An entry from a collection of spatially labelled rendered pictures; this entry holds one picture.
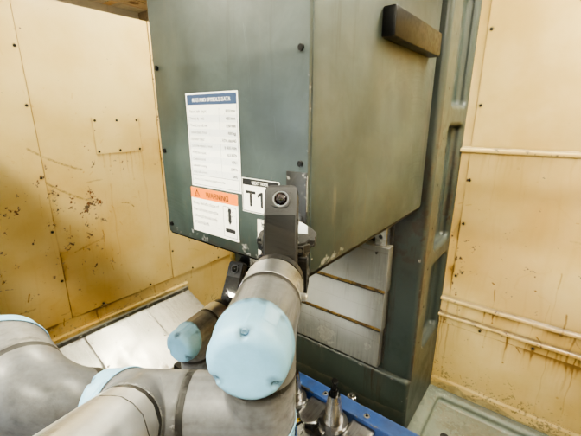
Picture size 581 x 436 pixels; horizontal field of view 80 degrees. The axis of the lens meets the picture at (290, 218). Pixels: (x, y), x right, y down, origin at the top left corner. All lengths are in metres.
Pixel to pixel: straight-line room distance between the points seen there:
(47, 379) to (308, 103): 0.54
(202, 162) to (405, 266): 0.83
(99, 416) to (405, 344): 1.25
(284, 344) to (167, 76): 0.70
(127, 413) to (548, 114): 1.45
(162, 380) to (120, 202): 1.53
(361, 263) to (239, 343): 1.07
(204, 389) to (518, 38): 1.45
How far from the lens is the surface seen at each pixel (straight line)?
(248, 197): 0.71
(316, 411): 0.91
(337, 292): 1.46
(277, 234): 0.46
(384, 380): 1.59
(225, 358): 0.32
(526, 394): 1.88
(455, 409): 1.95
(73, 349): 1.98
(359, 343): 1.53
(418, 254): 1.30
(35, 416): 0.60
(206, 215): 0.82
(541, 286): 1.64
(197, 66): 0.80
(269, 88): 0.65
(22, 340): 0.65
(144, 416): 0.38
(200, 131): 0.79
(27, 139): 1.73
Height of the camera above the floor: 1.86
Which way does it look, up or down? 16 degrees down
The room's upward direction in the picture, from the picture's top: straight up
